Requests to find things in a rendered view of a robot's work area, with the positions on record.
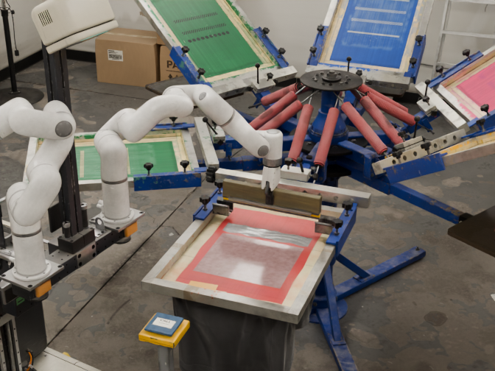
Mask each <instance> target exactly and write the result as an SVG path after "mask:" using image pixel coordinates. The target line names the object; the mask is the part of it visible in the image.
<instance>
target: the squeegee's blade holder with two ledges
mask: <svg viewBox="0 0 495 371"><path fill-rule="evenodd" d="M228 200H232V201H236V202H243V203H247V204H251V205H258V206H262V207H266V208H273V209H277V210H282V211H289V212H293V213H299V214H303V215H307V216H311V215H312V212H308V211H301V210H297V209H293V208H286V207H282V206H277V205H266V204H265V203H263V202H255V201H251V200H247V199H240V198H236V197H229V198H228Z"/></svg>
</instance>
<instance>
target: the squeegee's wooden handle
mask: <svg viewBox="0 0 495 371"><path fill-rule="evenodd" d="M265 189H266V187H265V188H264V189H261V185H258V184H254V183H246V182H242V181H238V180H231V179H226V178H225V179H224V180H223V183H222V196H223V197H225V198H229V197H236V198H240V199H247V200H251V201H255V202H263V203H265V202H266V196H265V194H264V193H265ZM273 196H274V199H273V204H274V205H277V206H282V207H286V208H293V209H297V210H301V211H308V212H312V215H316V216H319V215H320V213H321V205H322V197H321V196H318V195H314V194H306V193H301V192H297V191H290V190H286V189H282V188H275V189H274V190H273Z"/></svg>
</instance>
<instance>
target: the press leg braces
mask: <svg viewBox="0 0 495 371"><path fill-rule="evenodd" d="M336 260H337V261H338V262H340V263H341V264H342V265H344V266H346V267H347V268H349V269H350V270H351V271H352V272H354V273H356V274H357V275H355V276H353V278H355V279H357V280H358V281H360V282H361V283H362V282H364V281H366V280H368V279H370V278H372V277H374V276H375V275H374V274H372V273H370V272H369V271H367V270H363V269H362V268H360V267H359V266H357V265H356V264H355V263H353V262H352V261H350V260H349V259H347V258H346V257H345V256H343V255H342V254H339V255H338V256H337V257H336ZM323 280H324V285H325V290H326V299H327V303H328V308H329V318H330V323H331V331H329V332H327V334H328V335H329V338H330V340H331V343H332V345H333V346H334V345H346V342H345V340H344V338H343V335H342V333H341V330H340V321H339V316H338V310H337V301H336V297H335V292H334V284H333V279H332V275H331V267H330V264H329V266H328V268H327V270H326V272H325V274H324V276H323Z"/></svg>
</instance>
